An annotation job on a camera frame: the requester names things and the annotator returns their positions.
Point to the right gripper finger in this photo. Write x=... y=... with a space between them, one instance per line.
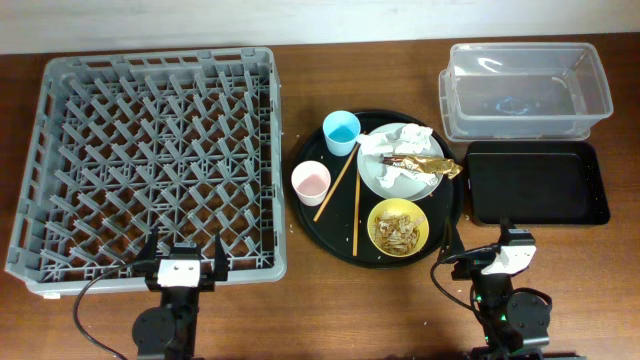
x=506 y=231
x=452 y=244

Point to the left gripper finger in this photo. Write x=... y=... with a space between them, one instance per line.
x=149 y=250
x=221 y=264

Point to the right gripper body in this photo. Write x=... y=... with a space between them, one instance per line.
x=472 y=267

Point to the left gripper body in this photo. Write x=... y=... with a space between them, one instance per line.
x=205 y=277

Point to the noodle food scraps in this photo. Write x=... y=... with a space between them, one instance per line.
x=397 y=234

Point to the yellow bowl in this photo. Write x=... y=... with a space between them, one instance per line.
x=399 y=206

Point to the gold snack wrapper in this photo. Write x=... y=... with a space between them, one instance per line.
x=424 y=164

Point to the white napkin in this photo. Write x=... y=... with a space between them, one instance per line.
x=413 y=139

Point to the grey round plate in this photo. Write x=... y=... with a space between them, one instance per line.
x=371 y=169

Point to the wooden chopstick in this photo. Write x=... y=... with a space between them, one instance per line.
x=355 y=233
x=336 y=183

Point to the pink plastic cup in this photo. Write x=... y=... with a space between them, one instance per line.
x=311 y=181

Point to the blue plastic cup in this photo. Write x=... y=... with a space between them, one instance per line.
x=340 y=129

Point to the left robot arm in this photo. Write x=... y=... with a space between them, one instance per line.
x=168 y=331

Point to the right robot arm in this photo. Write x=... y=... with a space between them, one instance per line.
x=515 y=321

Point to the grey dishwasher rack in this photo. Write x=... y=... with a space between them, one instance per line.
x=186 y=144

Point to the black rectangular tray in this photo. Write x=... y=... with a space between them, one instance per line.
x=536 y=183

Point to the round black tray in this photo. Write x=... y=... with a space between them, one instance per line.
x=334 y=229

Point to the clear plastic bin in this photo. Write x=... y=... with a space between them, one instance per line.
x=523 y=91

